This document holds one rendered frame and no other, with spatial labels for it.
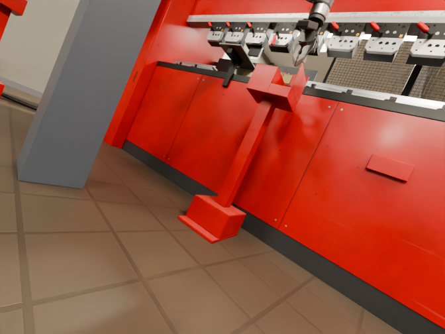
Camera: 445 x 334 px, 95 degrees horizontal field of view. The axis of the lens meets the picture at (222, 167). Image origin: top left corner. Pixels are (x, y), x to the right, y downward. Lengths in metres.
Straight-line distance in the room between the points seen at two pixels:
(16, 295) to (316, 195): 1.05
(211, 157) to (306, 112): 0.63
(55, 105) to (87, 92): 0.10
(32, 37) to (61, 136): 3.23
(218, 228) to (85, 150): 0.59
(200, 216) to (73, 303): 0.58
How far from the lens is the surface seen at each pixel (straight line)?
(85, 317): 0.48
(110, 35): 0.88
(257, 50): 1.75
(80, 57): 0.85
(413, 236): 1.14
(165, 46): 2.22
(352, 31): 1.58
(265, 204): 1.17
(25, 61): 4.02
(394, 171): 1.12
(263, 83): 0.98
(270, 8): 1.90
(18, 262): 0.56
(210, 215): 0.91
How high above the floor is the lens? 0.34
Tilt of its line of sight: 3 degrees down
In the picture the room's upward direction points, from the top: 24 degrees clockwise
